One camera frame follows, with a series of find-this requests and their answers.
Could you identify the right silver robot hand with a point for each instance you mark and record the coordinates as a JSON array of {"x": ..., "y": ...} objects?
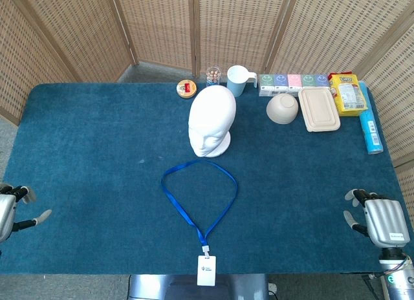
[{"x": 385, "y": 219}]

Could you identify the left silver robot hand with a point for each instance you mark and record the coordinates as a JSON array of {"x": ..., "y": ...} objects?
[{"x": 7, "y": 209}]

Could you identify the white ID badge card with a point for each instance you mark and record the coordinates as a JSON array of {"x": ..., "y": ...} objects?
[{"x": 206, "y": 271}]

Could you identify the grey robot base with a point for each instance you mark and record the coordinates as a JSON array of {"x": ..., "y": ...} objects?
[{"x": 155, "y": 287}]

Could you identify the blue plastic bag roll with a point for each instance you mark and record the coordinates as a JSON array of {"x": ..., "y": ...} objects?
[{"x": 372, "y": 128}]

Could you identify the blue carpet table cover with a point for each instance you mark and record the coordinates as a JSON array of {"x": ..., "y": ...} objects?
[{"x": 97, "y": 183}]

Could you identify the yellow snack bag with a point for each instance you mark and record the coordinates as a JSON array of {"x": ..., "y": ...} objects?
[{"x": 349, "y": 96}]

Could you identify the beige lidded lunch box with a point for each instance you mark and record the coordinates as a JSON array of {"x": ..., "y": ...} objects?
[{"x": 318, "y": 109}]

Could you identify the beige upturned bowl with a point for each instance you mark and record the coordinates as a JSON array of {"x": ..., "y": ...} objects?
[{"x": 282, "y": 108}]

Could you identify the multicolour tissue pack bundle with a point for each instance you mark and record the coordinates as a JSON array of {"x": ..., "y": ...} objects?
[{"x": 281, "y": 83}]

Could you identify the white foam mannequin head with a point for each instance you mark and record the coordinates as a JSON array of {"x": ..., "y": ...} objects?
[{"x": 211, "y": 119}]

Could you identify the yellow tape roll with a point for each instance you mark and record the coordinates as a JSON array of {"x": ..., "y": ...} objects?
[{"x": 186, "y": 89}]

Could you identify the glass jar with beads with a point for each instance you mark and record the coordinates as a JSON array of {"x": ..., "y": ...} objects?
[{"x": 213, "y": 77}]

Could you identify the wicker folding screen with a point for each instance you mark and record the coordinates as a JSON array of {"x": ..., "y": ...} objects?
[{"x": 155, "y": 25}]

